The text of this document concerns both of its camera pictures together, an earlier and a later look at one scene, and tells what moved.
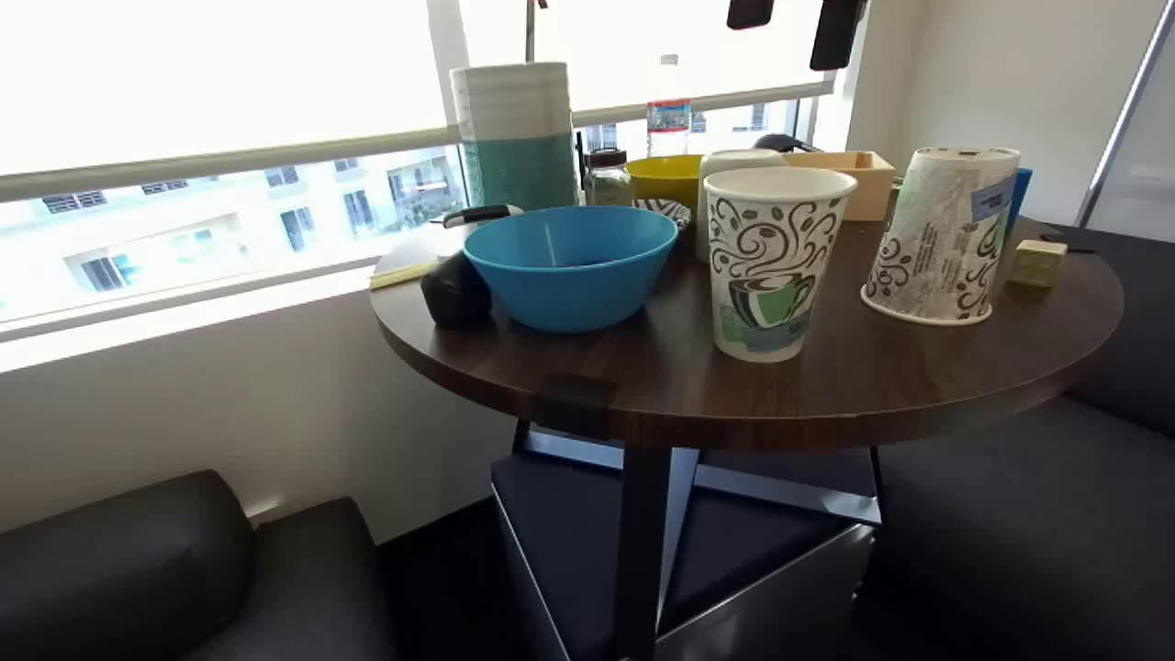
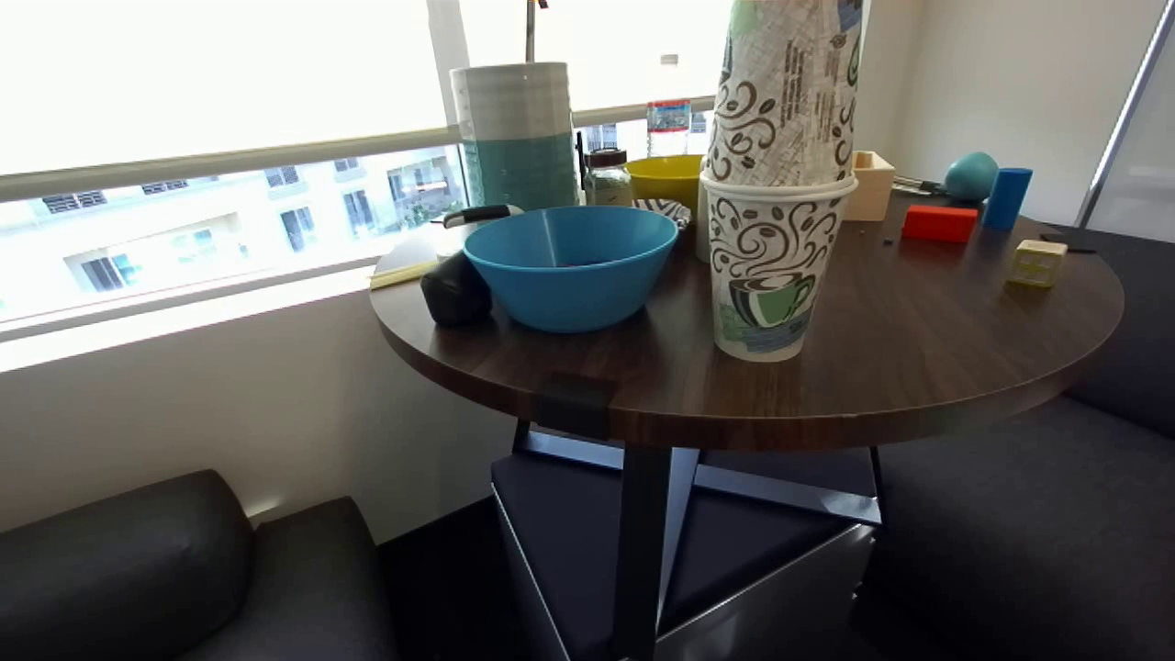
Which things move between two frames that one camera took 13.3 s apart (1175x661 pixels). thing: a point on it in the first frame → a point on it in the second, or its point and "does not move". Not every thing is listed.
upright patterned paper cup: x=770 y=241 does not move
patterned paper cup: x=943 y=241 → x=787 y=92
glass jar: x=608 y=178 does not move
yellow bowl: x=665 y=178 does not move
